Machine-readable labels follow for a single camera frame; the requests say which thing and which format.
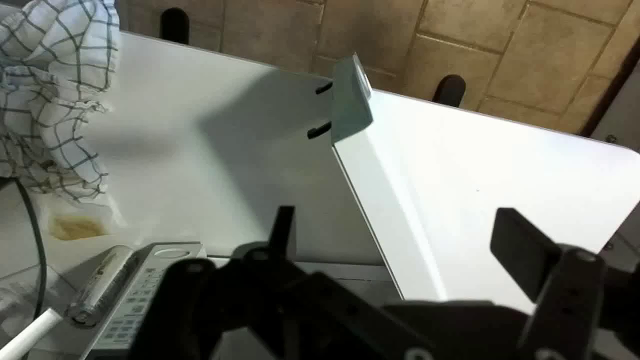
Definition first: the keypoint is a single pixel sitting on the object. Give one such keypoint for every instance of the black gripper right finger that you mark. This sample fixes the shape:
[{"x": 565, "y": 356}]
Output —
[{"x": 560, "y": 301}]

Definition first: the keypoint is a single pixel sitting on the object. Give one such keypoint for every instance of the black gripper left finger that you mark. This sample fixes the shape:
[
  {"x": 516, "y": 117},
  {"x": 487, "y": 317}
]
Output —
[{"x": 201, "y": 313}]

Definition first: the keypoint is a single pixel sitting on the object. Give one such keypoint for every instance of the white microwave oven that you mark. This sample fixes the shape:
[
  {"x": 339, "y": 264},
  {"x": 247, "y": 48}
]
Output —
[{"x": 132, "y": 313}]

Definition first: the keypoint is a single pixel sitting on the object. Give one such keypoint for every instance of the white microwave door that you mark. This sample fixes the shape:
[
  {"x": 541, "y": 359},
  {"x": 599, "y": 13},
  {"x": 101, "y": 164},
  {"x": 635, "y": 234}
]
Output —
[{"x": 380, "y": 220}]

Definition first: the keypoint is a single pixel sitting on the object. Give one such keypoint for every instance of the white plastic rod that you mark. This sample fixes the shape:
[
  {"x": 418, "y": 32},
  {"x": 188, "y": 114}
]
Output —
[{"x": 27, "y": 337}]

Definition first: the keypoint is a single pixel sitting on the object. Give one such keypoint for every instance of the white checkered dish towel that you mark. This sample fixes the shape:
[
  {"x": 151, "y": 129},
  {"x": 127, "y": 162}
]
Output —
[{"x": 53, "y": 81}]

